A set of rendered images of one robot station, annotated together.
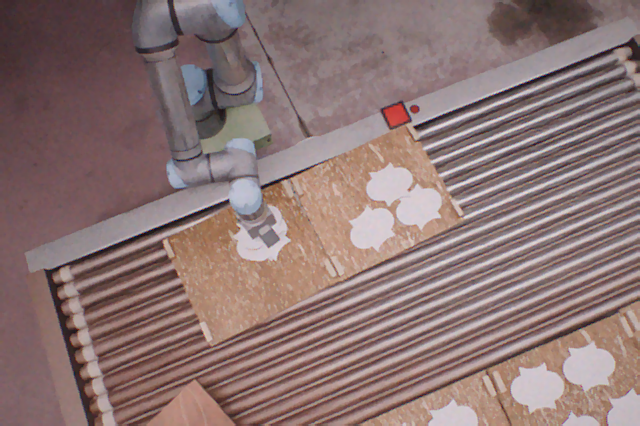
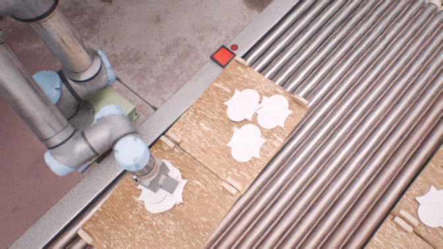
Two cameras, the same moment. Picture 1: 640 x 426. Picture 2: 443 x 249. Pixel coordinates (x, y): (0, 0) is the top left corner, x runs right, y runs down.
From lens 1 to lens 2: 58 cm
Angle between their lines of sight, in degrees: 10
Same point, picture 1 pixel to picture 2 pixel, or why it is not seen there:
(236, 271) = (153, 227)
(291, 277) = (201, 210)
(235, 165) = (111, 130)
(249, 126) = not seen: hidden behind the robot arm
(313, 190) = (187, 134)
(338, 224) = (219, 151)
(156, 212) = (63, 209)
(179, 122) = (37, 109)
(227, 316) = not seen: outside the picture
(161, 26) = not seen: outside the picture
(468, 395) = (390, 240)
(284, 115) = (142, 109)
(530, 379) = (429, 203)
